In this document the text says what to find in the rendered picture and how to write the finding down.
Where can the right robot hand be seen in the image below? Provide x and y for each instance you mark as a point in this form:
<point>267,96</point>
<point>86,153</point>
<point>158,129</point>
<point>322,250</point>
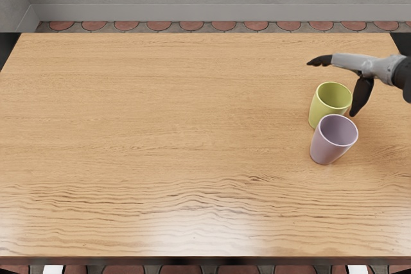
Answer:
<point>359,63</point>

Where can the lilac cup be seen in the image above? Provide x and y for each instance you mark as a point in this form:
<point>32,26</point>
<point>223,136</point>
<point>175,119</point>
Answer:
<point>330,140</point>

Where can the green cup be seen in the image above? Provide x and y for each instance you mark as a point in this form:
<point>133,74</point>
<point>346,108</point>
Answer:
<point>327,102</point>

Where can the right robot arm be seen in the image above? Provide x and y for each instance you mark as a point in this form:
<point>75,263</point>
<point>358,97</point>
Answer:
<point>404,76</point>

